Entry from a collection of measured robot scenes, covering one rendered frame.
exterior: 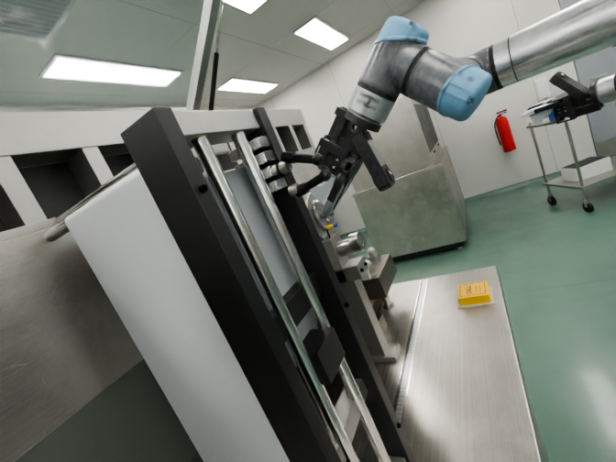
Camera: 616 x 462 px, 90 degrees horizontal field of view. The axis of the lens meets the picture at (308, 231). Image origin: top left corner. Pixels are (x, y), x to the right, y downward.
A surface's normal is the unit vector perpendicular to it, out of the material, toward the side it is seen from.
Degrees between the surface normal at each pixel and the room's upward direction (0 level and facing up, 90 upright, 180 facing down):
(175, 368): 90
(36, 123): 90
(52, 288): 90
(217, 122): 90
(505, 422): 0
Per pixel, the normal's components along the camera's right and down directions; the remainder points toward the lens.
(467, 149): -0.41, 0.34
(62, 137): 0.82, -0.26
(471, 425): -0.39, -0.90
